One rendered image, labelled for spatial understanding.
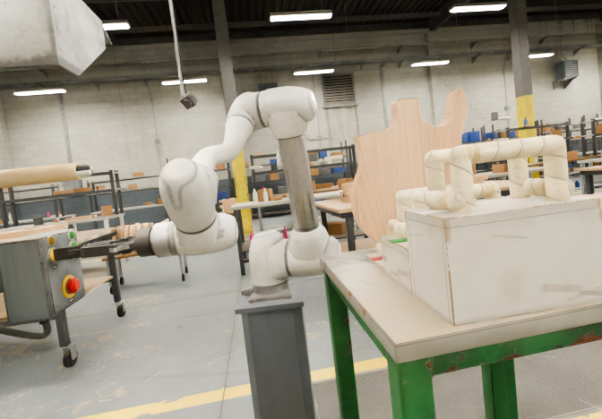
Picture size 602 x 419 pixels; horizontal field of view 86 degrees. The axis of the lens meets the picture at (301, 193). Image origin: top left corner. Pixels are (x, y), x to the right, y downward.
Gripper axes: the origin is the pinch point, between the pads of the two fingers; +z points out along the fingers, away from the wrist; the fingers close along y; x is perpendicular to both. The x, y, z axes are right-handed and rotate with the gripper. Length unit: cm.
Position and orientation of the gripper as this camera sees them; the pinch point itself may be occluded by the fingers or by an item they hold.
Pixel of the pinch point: (70, 252)
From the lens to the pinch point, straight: 100.8
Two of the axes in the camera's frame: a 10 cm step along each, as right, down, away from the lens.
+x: -1.2, -9.9, -0.5
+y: -1.4, -0.4, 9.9
